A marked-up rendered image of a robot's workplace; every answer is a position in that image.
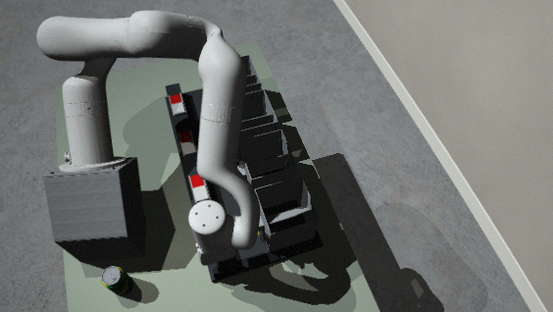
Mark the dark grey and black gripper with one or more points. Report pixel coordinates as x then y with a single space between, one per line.
208 259

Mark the dark green drink can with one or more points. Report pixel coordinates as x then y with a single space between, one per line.
117 280

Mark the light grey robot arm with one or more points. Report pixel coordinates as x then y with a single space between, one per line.
157 34

